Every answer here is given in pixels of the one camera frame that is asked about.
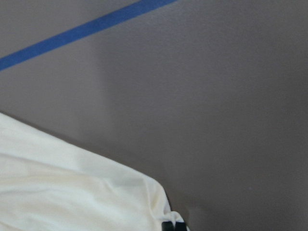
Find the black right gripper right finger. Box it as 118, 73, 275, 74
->
175, 222, 187, 231

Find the beige long-sleeve printed shirt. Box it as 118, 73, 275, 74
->
0, 114, 185, 231

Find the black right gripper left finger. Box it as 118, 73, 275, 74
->
162, 221, 174, 231

